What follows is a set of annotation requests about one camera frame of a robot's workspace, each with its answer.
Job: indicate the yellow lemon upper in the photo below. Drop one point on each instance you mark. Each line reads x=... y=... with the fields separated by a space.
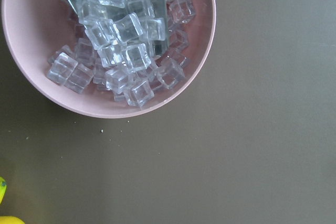
x=3 y=187

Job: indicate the yellow lemon lower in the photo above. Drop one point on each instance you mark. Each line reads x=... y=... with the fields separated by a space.
x=10 y=220

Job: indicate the yellow lemon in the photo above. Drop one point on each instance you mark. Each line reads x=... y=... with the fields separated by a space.
x=3 y=187
x=10 y=220

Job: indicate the pink bowl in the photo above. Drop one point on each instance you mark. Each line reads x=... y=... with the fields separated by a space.
x=34 y=29

